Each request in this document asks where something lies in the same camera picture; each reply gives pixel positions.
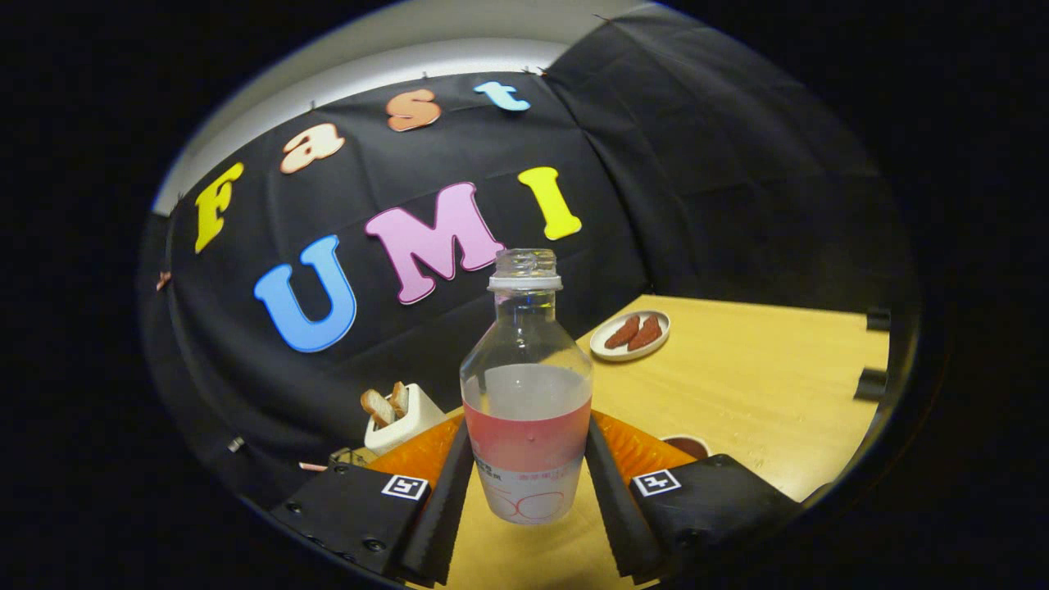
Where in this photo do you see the black backdrop cloth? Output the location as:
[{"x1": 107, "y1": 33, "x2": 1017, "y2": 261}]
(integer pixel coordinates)
[{"x1": 139, "y1": 4, "x2": 919, "y2": 509}]

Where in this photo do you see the small white plate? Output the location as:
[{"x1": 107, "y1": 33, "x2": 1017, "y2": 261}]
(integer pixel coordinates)
[{"x1": 589, "y1": 310, "x2": 671, "y2": 363}]

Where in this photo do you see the beige cup with wooden handle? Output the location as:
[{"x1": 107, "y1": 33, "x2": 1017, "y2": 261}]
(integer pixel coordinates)
[{"x1": 660, "y1": 434, "x2": 711, "y2": 461}]

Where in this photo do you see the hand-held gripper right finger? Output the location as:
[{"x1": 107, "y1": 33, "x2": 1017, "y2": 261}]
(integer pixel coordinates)
[{"x1": 584, "y1": 412, "x2": 829, "y2": 584}]

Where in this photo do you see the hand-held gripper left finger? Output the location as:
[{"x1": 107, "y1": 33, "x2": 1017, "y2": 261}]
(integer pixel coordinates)
[{"x1": 270, "y1": 414, "x2": 476, "y2": 587}]

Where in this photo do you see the white toaster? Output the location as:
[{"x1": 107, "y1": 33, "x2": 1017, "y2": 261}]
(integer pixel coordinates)
[{"x1": 364, "y1": 383, "x2": 447, "y2": 456}]

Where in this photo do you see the red sausage piece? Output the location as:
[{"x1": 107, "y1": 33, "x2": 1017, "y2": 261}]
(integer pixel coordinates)
[
  {"x1": 604, "y1": 315, "x2": 641, "y2": 350},
  {"x1": 627, "y1": 315, "x2": 663, "y2": 352}
]

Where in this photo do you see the wooden table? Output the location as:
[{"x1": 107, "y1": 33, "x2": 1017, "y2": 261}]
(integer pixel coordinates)
[{"x1": 410, "y1": 295, "x2": 890, "y2": 590}]

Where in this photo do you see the clear juice bottle pink label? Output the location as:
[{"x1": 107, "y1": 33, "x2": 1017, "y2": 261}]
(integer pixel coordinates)
[{"x1": 459, "y1": 248, "x2": 594, "y2": 525}]

